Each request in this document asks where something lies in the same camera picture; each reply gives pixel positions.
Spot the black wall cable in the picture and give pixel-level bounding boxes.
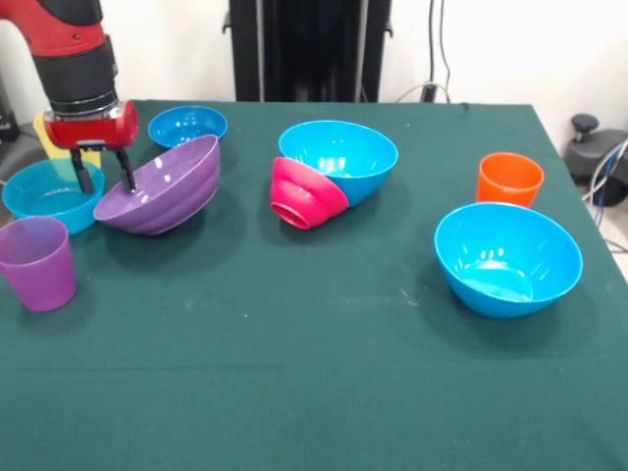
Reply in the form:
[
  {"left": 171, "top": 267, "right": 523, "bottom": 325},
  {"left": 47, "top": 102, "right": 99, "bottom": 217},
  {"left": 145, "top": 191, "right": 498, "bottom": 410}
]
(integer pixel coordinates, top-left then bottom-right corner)
[{"left": 394, "top": 0, "right": 453, "bottom": 104}]

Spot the dark grey chair base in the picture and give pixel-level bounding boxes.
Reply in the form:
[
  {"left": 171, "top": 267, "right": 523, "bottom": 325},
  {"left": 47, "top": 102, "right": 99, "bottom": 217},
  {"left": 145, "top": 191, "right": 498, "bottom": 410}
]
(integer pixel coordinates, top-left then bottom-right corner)
[{"left": 563, "top": 113, "right": 628, "bottom": 207}]

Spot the orange cup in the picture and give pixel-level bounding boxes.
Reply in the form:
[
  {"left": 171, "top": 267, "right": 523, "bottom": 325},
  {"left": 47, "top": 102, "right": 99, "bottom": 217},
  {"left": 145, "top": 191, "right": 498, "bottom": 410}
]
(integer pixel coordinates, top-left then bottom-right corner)
[{"left": 476, "top": 152, "right": 546, "bottom": 209}]

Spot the yellow cup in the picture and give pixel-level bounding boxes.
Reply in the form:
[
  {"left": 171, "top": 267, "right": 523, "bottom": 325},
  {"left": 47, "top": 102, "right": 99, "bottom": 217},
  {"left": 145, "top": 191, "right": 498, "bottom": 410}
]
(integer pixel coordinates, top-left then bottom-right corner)
[{"left": 32, "top": 113, "right": 103, "bottom": 183}]

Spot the grey padded chair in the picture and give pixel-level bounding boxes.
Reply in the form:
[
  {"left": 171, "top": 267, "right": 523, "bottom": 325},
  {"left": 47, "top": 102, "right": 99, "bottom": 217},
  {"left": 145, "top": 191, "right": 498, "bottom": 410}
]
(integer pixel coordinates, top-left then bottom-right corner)
[{"left": 0, "top": 73, "right": 50, "bottom": 198}]

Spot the small dark blue bowl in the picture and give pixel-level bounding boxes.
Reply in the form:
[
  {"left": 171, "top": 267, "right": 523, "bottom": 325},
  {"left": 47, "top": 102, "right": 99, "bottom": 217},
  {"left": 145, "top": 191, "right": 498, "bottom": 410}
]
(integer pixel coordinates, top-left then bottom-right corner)
[{"left": 147, "top": 105, "right": 230, "bottom": 151}]

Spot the large blue bowl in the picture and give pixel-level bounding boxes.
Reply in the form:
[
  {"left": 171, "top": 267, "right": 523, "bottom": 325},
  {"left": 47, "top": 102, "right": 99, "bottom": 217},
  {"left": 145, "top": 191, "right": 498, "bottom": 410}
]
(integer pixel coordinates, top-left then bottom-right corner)
[
  {"left": 278, "top": 119, "right": 400, "bottom": 208},
  {"left": 433, "top": 201, "right": 585, "bottom": 321}
]

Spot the translucent light blue bowl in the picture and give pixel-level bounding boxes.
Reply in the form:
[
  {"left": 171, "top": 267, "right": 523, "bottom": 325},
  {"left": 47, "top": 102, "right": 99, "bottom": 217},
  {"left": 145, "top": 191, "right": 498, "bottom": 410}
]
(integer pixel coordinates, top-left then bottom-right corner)
[{"left": 1, "top": 159, "right": 107, "bottom": 236}]

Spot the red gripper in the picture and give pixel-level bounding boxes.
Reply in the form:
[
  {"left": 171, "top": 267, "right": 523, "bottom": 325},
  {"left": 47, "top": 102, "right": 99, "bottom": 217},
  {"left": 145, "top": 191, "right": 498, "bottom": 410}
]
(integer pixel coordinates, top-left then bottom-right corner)
[{"left": 42, "top": 99, "right": 141, "bottom": 196}]

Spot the bundle of light cables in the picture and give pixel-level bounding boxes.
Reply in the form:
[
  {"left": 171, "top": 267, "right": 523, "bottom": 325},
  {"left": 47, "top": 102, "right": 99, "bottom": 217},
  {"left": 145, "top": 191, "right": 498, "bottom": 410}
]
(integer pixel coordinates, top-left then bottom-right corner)
[{"left": 582, "top": 139, "right": 628, "bottom": 256}]

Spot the wide purple bowl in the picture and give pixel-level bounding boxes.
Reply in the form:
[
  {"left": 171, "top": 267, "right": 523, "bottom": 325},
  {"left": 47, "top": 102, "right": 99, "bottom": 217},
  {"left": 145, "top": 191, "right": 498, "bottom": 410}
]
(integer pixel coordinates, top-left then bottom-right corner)
[{"left": 92, "top": 133, "right": 222, "bottom": 237}]

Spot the small red bowl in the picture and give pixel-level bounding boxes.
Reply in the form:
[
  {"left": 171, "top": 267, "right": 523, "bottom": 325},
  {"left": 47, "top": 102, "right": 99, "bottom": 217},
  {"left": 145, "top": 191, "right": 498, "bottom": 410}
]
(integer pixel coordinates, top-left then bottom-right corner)
[{"left": 269, "top": 156, "right": 351, "bottom": 231}]

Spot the purple cup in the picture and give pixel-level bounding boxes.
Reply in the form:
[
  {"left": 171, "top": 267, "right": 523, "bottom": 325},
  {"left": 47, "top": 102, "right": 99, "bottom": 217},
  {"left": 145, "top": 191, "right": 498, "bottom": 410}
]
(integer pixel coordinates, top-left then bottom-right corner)
[{"left": 0, "top": 216, "right": 79, "bottom": 313}]

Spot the dark green tablecloth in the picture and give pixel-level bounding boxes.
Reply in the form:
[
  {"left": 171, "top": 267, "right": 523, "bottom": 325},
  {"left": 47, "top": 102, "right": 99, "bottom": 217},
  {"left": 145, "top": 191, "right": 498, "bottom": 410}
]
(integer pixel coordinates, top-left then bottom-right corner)
[{"left": 0, "top": 99, "right": 628, "bottom": 471}]

